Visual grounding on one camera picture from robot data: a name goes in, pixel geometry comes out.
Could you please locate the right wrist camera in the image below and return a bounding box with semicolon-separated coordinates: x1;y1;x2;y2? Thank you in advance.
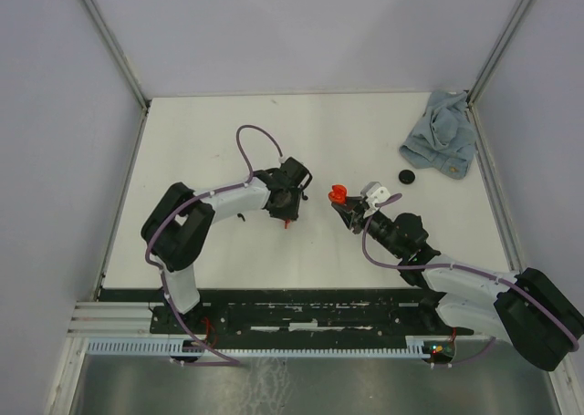
360;182;391;209

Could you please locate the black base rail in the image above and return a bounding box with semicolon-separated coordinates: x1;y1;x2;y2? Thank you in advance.
150;288;472;350

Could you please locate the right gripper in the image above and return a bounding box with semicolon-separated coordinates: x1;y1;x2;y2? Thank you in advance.
331;194;403;258

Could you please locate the blue denim cloth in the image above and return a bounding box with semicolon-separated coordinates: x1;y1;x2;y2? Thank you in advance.
399;90;476;180

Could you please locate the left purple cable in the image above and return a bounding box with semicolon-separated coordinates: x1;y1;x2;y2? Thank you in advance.
144;124;287;367

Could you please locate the white cable duct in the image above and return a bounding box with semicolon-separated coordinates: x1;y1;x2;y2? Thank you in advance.
86;335;433;359

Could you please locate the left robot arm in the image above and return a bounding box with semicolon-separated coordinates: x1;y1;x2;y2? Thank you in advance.
141;157;313;333

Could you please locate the left aluminium frame post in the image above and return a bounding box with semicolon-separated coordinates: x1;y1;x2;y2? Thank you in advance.
68;0;151;113

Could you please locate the purple cable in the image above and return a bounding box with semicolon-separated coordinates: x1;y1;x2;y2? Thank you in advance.
360;193;579;366
144;124;287;367

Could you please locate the aluminium frame post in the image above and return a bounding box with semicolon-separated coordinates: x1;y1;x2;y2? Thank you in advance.
68;0;151;113
467;0;548;106

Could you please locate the black earbud charging case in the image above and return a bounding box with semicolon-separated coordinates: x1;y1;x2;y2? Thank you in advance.
398;170;416;185

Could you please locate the right aluminium frame post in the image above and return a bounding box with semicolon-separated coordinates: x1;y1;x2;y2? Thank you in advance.
467;0;548;106

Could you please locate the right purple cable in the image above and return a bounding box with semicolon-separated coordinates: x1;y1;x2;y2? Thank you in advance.
360;193;579;366

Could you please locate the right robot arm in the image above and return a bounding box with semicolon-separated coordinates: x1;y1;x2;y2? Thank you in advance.
328;192;583;371

